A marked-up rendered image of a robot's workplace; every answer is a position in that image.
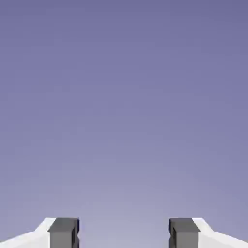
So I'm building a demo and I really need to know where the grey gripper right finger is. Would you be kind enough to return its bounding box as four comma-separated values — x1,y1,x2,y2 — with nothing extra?
168,217,248,248

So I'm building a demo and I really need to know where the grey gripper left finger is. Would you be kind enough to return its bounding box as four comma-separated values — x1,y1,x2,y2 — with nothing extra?
0,217,80,248

